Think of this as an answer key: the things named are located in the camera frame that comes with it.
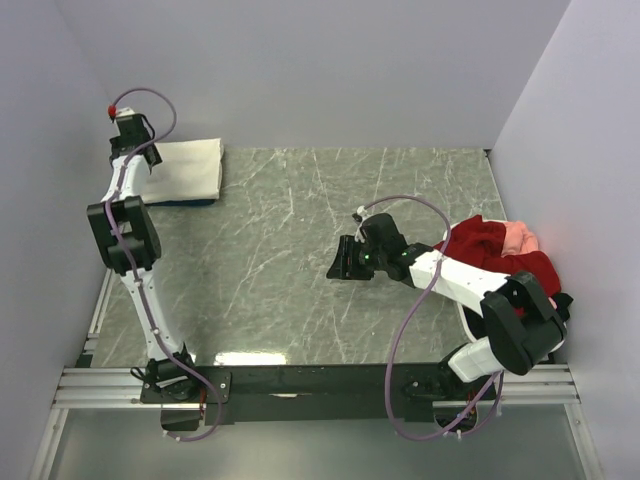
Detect black t shirt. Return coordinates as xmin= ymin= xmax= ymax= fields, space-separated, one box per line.
xmin=549 ymin=292 xmax=574 ymax=322

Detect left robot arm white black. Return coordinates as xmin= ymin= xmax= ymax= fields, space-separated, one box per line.
xmin=86 ymin=105 xmax=201 ymax=403

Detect black base crossbar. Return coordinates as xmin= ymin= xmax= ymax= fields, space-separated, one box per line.
xmin=129 ymin=360 xmax=480 ymax=433

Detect aluminium frame rail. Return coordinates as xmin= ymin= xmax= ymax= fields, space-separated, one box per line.
xmin=27 ymin=148 xmax=161 ymax=480

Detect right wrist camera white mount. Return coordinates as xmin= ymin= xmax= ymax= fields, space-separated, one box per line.
xmin=352 ymin=205 xmax=370 ymax=243

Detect white laundry basket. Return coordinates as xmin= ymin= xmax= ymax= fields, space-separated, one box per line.
xmin=456 ymin=303 xmax=565 ymax=364

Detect red t shirt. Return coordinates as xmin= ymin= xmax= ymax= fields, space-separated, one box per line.
xmin=432 ymin=214 xmax=564 ymax=319

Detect folded blue t shirt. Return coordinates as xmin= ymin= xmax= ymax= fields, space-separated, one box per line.
xmin=145 ymin=199 xmax=216 ymax=208

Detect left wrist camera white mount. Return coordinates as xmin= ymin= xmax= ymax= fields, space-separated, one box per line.
xmin=107 ymin=104 xmax=135 ymax=123

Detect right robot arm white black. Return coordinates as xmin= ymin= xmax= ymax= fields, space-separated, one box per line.
xmin=326 ymin=213 xmax=573 ymax=399

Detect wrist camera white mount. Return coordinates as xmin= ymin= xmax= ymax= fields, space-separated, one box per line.
xmin=107 ymin=104 xmax=135 ymax=123
xmin=352 ymin=205 xmax=370 ymax=243

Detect white t shirt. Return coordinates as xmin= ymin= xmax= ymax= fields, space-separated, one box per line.
xmin=142 ymin=138 xmax=224 ymax=202

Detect pink t shirt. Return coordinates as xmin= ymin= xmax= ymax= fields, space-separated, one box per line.
xmin=501 ymin=221 xmax=561 ymax=309

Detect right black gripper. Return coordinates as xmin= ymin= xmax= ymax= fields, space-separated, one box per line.
xmin=325 ymin=235 xmax=387 ymax=281

